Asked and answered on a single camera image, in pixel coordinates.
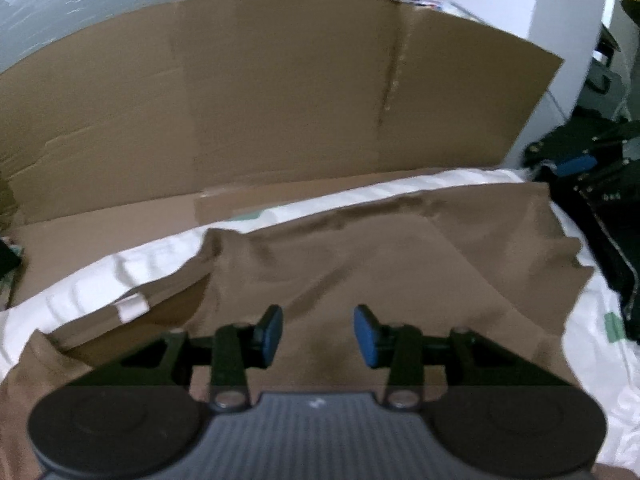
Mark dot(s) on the black garment with patterned trim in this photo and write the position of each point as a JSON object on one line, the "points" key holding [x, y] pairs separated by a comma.
{"points": [[615, 260]]}

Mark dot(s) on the cream bear print blanket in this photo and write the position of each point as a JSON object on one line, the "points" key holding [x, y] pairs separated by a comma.
{"points": [[125, 265]]}

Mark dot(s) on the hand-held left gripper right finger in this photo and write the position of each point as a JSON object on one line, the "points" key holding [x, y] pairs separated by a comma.
{"points": [[367, 337]]}

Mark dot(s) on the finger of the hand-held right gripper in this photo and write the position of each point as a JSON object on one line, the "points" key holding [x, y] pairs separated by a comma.
{"points": [[575, 166]]}

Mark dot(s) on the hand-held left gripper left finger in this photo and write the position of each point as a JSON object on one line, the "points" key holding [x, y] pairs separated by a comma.
{"points": [[270, 335]]}

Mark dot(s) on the brown printed t-shirt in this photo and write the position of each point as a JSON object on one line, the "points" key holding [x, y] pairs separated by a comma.
{"points": [[375, 260]]}

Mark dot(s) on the flattened cardboard sheet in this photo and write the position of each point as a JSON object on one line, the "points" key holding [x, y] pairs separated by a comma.
{"points": [[250, 85]]}

